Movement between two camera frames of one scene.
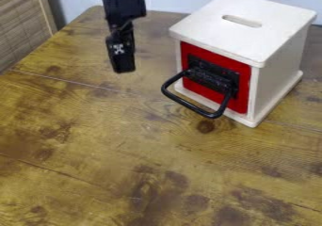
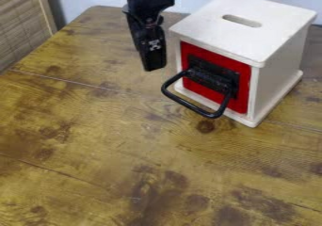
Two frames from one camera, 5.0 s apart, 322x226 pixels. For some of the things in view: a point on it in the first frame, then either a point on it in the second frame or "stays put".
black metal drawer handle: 211,74 stays put
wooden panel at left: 25,23 stays put
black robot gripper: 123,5 → 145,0
